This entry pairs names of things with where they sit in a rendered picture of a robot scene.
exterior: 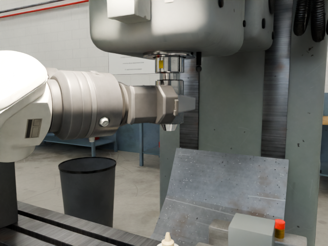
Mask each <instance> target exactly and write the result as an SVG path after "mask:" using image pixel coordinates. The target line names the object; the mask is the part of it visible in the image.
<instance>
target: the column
mask: <svg viewBox="0 0 328 246"><path fill-rule="evenodd" d="M296 4H297V0H275V8H274V21H273V31H274V32H275V38H274V40H273V42H272V45H271V47H270V48H269V49H267V50H264V51H249V52H236V53H235V54H233V55H229V56H220V57H202V62H201V65H200V66H201V67H202V70H201V71H200V72H197V71H196V70H195V68H196V66H197V65H196V58H194V59H188V60H184V73H179V74H177V80H183V81H184V95H185V96H191V97H195V98H196V102H195V110H191V111H186V112H184V122H183V123H182V124H179V125H178V127H177V129H176V130H175V131H164V130H162V128H161V126H160V212H161V210H162V207H163V204H164V201H165V198H166V195H167V191H168V186H169V181H170V176H171V171H172V167H173V162H174V157H175V153H176V148H185V149H195V150H204V151H213V152H222V153H231V154H241V155H250V156H259V157H268V158H277V159H286V160H289V164H288V176H287V192H286V203H285V214H284V221H285V233H289V234H294V235H299V236H303V237H306V238H307V246H315V237H316V223H317V208H318V194H319V179H320V173H321V172H322V171H321V170H320V165H321V163H320V153H321V138H322V124H323V110H324V95H325V80H326V65H327V51H328V35H327V34H326V31H325V37H324V39H323V40H322V41H321V42H315V41H313V39H312V35H311V13H312V12H311V11H312V5H311V9H310V16H309V20H308V24H307V28H306V31H305V33H304V34H303V35H301V36H296V35H295V34H294V32H293V26H294V18H295V14H296V13H295V12H296V11H295V10H296V8H297V7H296V6H297V5H296ZM311 4H312V3H311Z"/></svg>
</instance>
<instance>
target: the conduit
mask: <svg viewBox="0 0 328 246"><path fill-rule="evenodd" d="M311 1H312V2H311ZM311 3H312V4H311ZM324 3H325V2H324V0H297V4H296V5H297V6H296V7H297V8H296V10H295V11H296V12H295V13H296V14H295V18H294V26H293V32H294V34H295V35H296V36H301V35H303V34H304V33H305V31H306V28H307V25H308V20H309V16H310V9H311V5H312V11H311V12H312V13H311V35H312V39H313V41H315V42H321V41H322V40H323V39H324V37H325V31H326V34H327V35H328V20H327V24H325V23H326V22H325V6H324V5H325V4H324ZM325 25H326V26H325Z"/></svg>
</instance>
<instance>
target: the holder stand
mask: <svg viewBox="0 0 328 246"><path fill-rule="evenodd" d="M16 222H18V206H17V191H16V176H15V162H9V163H4V162H0V228H3V227H5V226H8V225H11V224H13V223H16Z"/></svg>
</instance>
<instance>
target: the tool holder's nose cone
mask: <svg viewBox="0 0 328 246"><path fill-rule="evenodd" d="M178 125H179V124H160V126H161V128H162V130H164V131H175V130H176V129H177V127H178Z"/></svg>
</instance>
